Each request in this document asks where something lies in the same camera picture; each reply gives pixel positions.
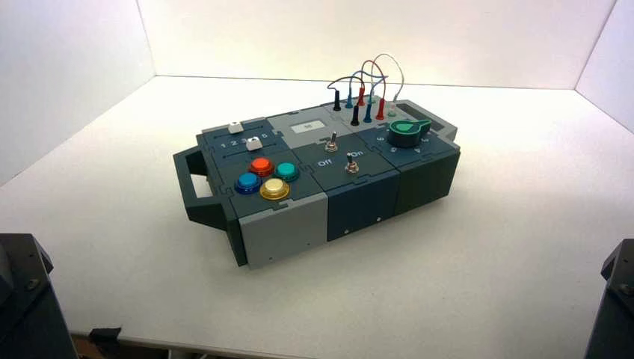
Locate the black table edge clamp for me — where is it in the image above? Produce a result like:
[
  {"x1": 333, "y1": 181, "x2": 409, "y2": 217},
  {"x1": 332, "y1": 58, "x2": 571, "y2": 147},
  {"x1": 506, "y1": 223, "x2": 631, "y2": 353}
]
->
[{"x1": 89, "y1": 327, "x2": 123, "y2": 344}]

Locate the red dome push button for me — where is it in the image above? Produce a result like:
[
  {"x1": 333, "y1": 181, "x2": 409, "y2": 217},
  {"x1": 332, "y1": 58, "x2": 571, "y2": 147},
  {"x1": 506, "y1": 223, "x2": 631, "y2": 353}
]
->
[{"x1": 247, "y1": 157, "x2": 275, "y2": 178}]

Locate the small grey lcd display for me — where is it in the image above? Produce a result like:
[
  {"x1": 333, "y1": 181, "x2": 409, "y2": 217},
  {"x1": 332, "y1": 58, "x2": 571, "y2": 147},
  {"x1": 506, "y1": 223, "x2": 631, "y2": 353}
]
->
[{"x1": 290, "y1": 121, "x2": 326, "y2": 135}]

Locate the red jumper wire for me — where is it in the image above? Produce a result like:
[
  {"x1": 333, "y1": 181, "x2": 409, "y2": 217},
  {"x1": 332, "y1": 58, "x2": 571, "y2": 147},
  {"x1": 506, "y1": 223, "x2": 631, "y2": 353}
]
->
[{"x1": 360, "y1": 59, "x2": 387, "y2": 100}]

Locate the blue jumper wire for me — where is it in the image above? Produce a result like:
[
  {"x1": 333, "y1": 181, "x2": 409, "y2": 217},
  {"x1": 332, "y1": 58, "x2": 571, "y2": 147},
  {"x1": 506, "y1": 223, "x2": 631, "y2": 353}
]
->
[{"x1": 348, "y1": 70, "x2": 387, "y2": 106}]

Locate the teal dome push button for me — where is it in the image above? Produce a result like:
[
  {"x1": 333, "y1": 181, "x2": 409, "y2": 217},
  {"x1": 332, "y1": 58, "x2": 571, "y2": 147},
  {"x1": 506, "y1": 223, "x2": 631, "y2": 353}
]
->
[{"x1": 274, "y1": 162, "x2": 300, "y2": 182}]

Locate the blue dome push button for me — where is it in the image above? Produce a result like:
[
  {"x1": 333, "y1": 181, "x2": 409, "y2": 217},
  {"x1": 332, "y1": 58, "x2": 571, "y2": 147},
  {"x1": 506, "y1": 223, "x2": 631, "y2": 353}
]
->
[{"x1": 234, "y1": 171, "x2": 262, "y2": 195}]

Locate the green rotary pointer knob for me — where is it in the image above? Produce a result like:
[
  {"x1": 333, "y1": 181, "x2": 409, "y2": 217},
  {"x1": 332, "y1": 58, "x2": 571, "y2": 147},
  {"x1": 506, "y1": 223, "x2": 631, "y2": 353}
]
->
[{"x1": 388, "y1": 118, "x2": 433, "y2": 149}]

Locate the yellow dome push button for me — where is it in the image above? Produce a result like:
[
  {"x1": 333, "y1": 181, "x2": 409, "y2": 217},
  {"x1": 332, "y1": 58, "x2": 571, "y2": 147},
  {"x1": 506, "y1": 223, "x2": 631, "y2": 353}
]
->
[{"x1": 259, "y1": 178, "x2": 291, "y2": 202}]

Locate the white jumper wire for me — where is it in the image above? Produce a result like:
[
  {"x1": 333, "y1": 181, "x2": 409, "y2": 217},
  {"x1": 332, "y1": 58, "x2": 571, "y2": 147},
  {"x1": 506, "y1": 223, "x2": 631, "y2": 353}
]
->
[{"x1": 369, "y1": 52, "x2": 406, "y2": 103}]

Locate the modular blue grey control box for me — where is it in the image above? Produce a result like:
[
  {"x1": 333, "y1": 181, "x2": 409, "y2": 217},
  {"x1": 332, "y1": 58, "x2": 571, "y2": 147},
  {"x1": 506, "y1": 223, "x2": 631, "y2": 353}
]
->
[{"x1": 173, "y1": 95, "x2": 461, "y2": 269}]

